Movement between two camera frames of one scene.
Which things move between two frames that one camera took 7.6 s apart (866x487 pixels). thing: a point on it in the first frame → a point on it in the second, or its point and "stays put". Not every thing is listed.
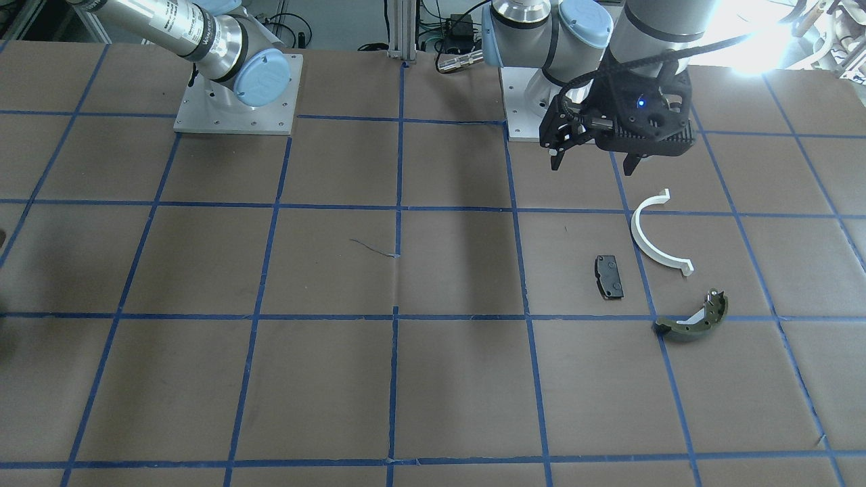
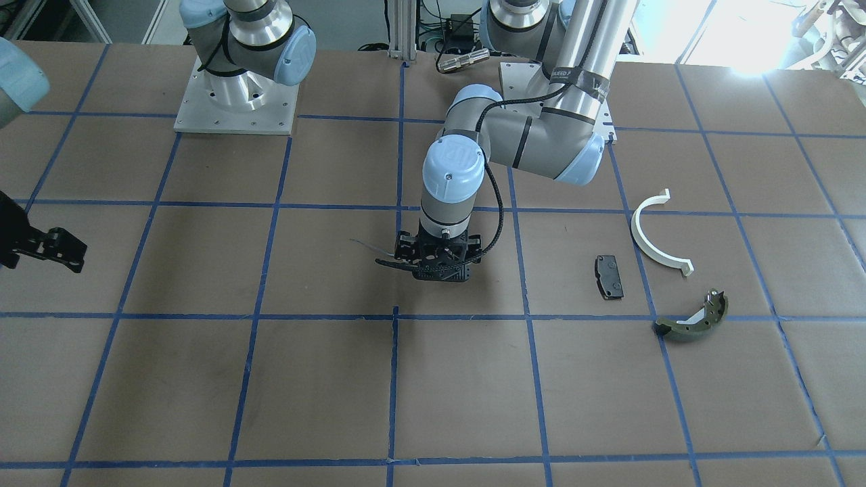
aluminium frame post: [402, 22] stays put
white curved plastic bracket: [682, 264] stays put
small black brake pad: [608, 276] stays put
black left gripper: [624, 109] → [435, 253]
